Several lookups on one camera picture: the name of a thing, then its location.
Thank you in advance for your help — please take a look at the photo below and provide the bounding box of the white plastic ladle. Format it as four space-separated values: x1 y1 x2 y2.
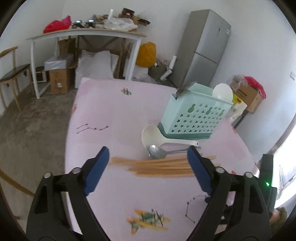
212 83 233 102

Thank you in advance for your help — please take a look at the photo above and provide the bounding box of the mint green utensil basket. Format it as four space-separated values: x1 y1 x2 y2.
158 83 234 141

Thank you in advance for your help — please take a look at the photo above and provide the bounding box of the grey refrigerator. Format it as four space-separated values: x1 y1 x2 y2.
171 9 232 90

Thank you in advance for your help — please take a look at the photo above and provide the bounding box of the person's right forearm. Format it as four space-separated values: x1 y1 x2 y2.
269 207 287 235

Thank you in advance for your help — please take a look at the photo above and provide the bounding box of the clear plastic bag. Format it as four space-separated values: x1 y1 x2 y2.
104 18 139 31

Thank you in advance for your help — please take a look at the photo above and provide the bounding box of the crumpled clear plastic sheet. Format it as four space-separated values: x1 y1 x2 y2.
133 74 158 84

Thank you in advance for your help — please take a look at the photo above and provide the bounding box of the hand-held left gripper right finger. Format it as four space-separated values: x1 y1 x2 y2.
187 146 273 241

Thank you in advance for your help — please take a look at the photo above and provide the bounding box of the yellow and white bag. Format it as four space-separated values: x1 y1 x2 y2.
225 93 248 123

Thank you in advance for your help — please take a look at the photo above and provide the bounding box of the bunch of wooden chopsticks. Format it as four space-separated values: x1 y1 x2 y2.
110 154 222 178

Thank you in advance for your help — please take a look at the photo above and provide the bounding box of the red plastic bag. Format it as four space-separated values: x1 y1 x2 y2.
43 16 72 33

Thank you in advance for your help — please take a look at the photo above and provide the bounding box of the metal spoon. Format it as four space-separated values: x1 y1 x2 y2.
147 145 188 158

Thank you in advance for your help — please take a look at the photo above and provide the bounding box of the large cardboard box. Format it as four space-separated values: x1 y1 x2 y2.
233 80 263 114

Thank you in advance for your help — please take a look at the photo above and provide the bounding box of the brown printed box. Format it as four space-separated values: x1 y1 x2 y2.
119 8 137 18

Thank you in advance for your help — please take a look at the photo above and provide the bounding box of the dark green bag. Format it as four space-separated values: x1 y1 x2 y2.
148 64 167 80

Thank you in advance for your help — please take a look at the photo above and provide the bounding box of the small white oven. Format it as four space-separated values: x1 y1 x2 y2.
35 67 49 83

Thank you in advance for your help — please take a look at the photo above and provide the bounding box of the orange bag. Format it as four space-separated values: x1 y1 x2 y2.
136 42 157 67

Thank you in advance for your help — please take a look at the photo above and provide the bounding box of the white desk with wooden top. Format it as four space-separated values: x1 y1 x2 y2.
26 29 147 99

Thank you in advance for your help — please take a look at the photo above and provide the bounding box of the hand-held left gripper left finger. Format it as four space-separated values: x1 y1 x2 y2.
26 146 110 241

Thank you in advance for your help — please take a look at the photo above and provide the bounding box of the grey metal utensil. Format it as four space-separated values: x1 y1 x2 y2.
175 81 197 96

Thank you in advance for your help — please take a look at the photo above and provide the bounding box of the wooden chair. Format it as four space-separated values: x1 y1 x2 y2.
0 46 31 112

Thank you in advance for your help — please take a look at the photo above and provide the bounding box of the white plastic rice spoon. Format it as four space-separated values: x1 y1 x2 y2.
141 124 199 150

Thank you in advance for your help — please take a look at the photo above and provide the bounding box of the silver white box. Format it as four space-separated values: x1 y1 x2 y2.
44 54 74 71

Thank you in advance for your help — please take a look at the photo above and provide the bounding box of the white sack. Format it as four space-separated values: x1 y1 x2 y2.
74 50 114 90

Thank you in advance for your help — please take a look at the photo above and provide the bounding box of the pink printed tablecloth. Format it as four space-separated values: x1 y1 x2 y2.
65 77 260 241

